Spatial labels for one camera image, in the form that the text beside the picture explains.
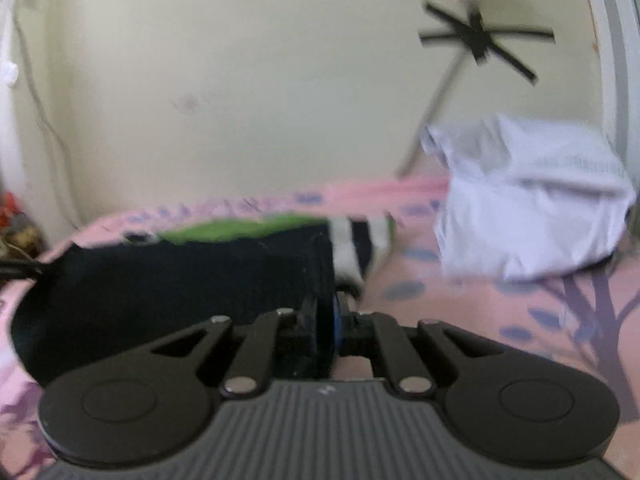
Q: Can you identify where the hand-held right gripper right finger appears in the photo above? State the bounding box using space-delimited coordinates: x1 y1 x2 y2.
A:
333 294 502 396

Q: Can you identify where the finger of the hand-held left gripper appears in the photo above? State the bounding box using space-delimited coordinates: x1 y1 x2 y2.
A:
0 259 47 281

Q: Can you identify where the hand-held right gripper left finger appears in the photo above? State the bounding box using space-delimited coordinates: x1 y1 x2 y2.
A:
150 294 334 397

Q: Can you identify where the black garment with white stripes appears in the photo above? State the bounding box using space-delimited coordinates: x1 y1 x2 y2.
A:
10 215 397 387

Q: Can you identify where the red plastic bag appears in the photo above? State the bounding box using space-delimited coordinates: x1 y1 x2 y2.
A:
0 190 23 228

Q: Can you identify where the pink tree-print bedsheet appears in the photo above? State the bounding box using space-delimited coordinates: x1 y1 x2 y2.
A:
0 177 640 480

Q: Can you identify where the green garment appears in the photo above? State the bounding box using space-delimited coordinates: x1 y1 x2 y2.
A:
160 213 331 247

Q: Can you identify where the black-armed metal stand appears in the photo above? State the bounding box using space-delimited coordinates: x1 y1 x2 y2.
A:
397 0 557 177

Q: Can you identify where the thin wall cable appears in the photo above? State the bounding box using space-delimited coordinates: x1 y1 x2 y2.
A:
10 0 83 228

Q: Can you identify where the white door frame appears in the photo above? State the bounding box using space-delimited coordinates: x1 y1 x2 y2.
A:
575 0 640 186

